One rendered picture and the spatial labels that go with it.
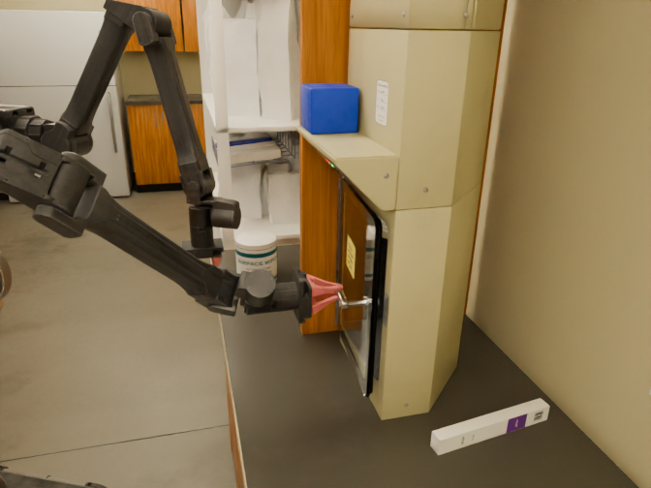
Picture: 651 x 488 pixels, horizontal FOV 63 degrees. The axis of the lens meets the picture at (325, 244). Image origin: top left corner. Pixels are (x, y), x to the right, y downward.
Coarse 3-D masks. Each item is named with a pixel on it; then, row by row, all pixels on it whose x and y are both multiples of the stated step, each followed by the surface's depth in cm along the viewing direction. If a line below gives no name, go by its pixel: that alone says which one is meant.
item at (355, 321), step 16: (352, 192) 113; (352, 208) 114; (368, 208) 102; (352, 224) 115; (368, 224) 101; (352, 240) 116; (368, 240) 102; (368, 256) 102; (368, 272) 103; (352, 288) 118; (368, 288) 104; (368, 304) 104; (352, 320) 120; (368, 320) 105; (352, 336) 121; (368, 336) 106; (352, 352) 122; (368, 352) 107; (368, 368) 108; (368, 384) 110
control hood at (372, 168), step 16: (320, 144) 99; (336, 144) 99; (352, 144) 99; (368, 144) 99; (336, 160) 89; (352, 160) 90; (368, 160) 90; (384, 160) 91; (352, 176) 91; (368, 176) 91; (384, 176) 92; (368, 192) 92; (384, 192) 93; (384, 208) 94
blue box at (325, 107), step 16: (304, 96) 110; (320, 96) 105; (336, 96) 106; (352, 96) 107; (304, 112) 111; (320, 112) 106; (336, 112) 107; (352, 112) 108; (304, 128) 113; (320, 128) 108; (336, 128) 108; (352, 128) 109
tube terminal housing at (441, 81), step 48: (384, 48) 94; (432, 48) 86; (480, 48) 93; (432, 96) 89; (480, 96) 100; (384, 144) 98; (432, 144) 92; (480, 144) 107; (432, 192) 96; (432, 240) 100; (432, 288) 104; (384, 336) 107; (432, 336) 108; (384, 384) 110; (432, 384) 113
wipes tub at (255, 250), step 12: (240, 240) 166; (252, 240) 166; (264, 240) 167; (240, 252) 165; (252, 252) 164; (264, 252) 165; (276, 252) 171; (240, 264) 167; (252, 264) 165; (264, 264) 166; (276, 264) 172; (276, 276) 173
